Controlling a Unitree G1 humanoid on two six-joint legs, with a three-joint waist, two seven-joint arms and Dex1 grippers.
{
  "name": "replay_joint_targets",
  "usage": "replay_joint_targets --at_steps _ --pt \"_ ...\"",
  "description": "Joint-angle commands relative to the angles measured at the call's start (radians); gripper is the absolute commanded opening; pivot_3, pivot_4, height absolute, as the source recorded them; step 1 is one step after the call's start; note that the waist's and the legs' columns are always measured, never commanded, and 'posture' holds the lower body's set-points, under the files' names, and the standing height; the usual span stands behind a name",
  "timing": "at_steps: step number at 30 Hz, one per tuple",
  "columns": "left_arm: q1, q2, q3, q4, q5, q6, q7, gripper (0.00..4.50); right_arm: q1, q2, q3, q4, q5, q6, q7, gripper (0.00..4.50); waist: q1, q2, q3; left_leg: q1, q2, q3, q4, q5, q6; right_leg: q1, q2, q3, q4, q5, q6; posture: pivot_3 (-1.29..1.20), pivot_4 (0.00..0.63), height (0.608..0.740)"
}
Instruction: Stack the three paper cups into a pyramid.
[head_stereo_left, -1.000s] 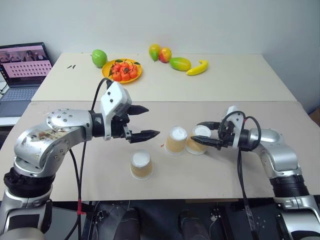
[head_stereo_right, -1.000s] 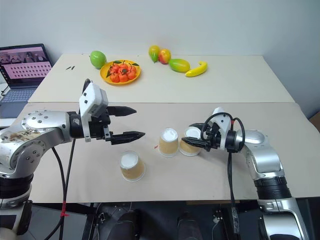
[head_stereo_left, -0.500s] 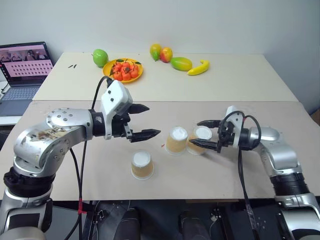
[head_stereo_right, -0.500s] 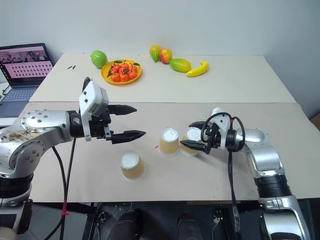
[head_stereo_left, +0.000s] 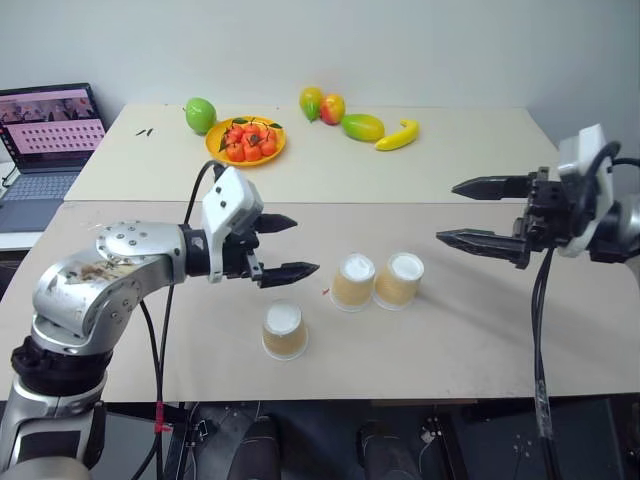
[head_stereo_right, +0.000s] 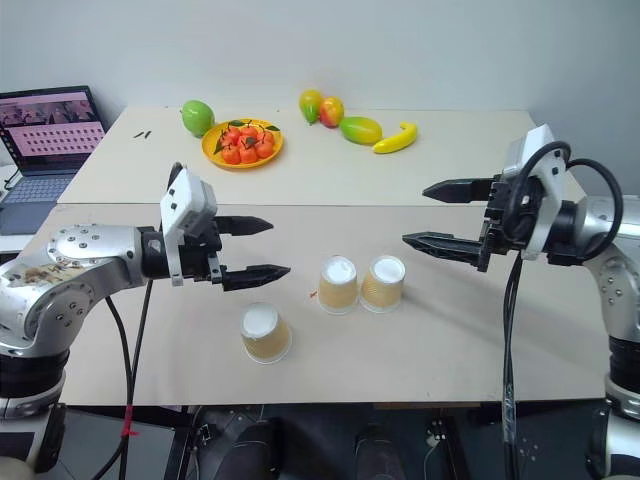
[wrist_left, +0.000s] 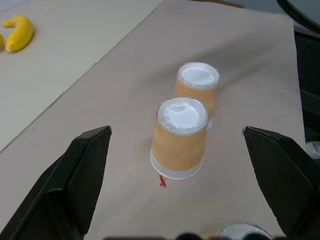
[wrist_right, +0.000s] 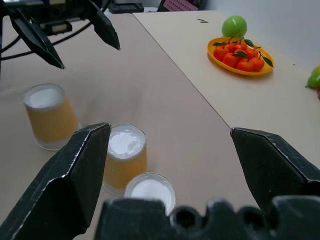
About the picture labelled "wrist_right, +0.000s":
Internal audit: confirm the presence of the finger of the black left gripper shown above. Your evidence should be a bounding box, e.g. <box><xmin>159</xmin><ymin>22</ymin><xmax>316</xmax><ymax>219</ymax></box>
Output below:
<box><xmin>87</xmin><ymin>0</ymin><xmax>121</xmax><ymax>50</ymax></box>
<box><xmin>9</xmin><ymin>7</ymin><xmax>65</xmax><ymax>70</ymax></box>

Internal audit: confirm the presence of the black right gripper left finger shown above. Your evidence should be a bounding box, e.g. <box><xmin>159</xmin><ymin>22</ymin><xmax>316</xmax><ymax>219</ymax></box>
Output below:
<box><xmin>0</xmin><ymin>122</ymin><xmax>112</xmax><ymax>240</ymax></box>

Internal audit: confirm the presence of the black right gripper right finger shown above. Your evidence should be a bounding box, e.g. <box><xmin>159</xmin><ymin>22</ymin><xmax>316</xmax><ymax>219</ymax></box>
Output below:
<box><xmin>229</xmin><ymin>127</ymin><xmax>320</xmax><ymax>214</ymax></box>

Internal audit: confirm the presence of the black flat device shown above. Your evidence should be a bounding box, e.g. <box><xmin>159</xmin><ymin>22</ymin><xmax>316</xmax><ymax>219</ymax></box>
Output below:
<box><xmin>107</xmin><ymin>2</ymin><xmax>145</xmax><ymax>15</ymax></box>

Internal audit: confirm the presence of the pink perforated box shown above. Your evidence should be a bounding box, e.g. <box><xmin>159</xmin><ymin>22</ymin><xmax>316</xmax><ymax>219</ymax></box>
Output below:
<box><xmin>161</xmin><ymin>0</ymin><xmax>200</xmax><ymax>12</ymax></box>

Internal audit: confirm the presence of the green yellow pear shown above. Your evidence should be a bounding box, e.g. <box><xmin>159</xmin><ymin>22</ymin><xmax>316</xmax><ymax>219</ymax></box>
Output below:
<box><xmin>304</xmin><ymin>65</ymin><xmax>320</xmax><ymax>90</ymax></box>

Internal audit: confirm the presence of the orange plastic plate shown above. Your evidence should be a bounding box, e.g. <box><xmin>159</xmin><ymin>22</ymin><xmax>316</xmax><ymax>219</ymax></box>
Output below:
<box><xmin>206</xmin><ymin>36</ymin><xmax>275</xmax><ymax>77</ymax></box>

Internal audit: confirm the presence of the green apple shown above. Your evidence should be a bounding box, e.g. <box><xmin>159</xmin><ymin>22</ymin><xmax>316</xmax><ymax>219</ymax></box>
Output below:
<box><xmin>221</xmin><ymin>15</ymin><xmax>248</xmax><ymax>40</ymax></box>

